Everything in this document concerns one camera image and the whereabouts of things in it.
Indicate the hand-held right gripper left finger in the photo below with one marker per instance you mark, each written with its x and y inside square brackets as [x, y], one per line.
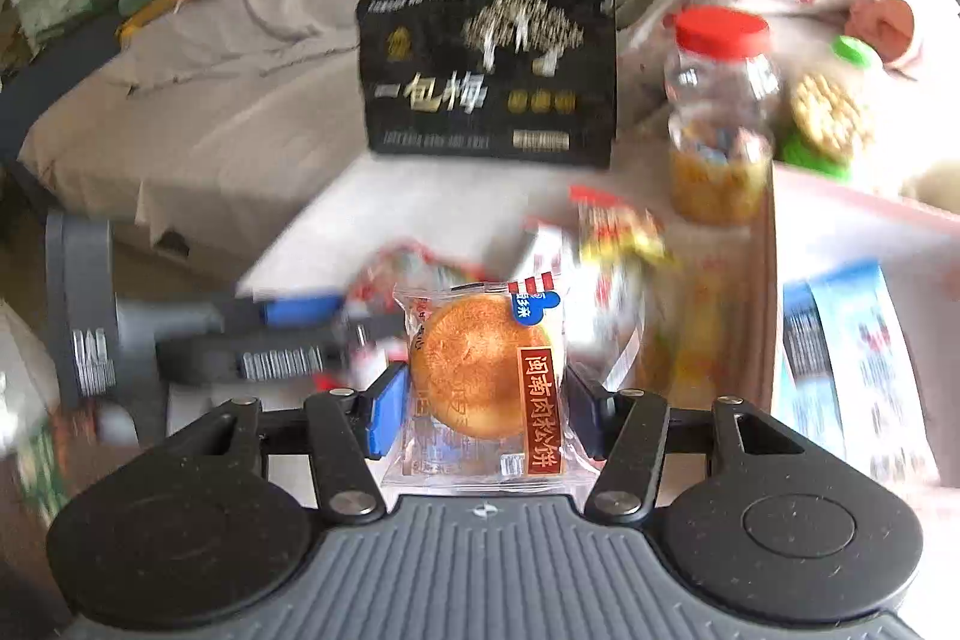
[388, 411]

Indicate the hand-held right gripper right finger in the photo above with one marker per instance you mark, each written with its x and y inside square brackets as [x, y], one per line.
[592, 411]

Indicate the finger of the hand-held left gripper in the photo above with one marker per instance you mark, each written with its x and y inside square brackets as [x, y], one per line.
[300, 310]
[225, 362]

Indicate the round golden cake packet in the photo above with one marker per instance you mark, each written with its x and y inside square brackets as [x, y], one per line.
[469, 370]

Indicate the cardboard box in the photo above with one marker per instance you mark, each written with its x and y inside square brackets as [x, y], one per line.
[840, 220]

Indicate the red patterned snack packet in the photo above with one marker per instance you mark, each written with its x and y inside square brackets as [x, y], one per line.
[420, 269]

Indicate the red and yellow snack packet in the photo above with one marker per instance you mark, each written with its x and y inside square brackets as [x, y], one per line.
[622, 227]

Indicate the grey covered sofa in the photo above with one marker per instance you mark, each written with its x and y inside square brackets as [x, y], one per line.
[247, 85]

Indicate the blue white packet in box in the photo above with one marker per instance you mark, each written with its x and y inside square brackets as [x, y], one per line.
[847, 355]

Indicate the clear jar with red lid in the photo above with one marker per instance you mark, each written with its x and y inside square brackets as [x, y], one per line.
[720, 145]

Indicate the black standing snack bag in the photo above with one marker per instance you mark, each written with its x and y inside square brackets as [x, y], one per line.
[487, 78]

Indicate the green-lid corn snack bag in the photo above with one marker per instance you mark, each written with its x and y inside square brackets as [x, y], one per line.
[825, 111]

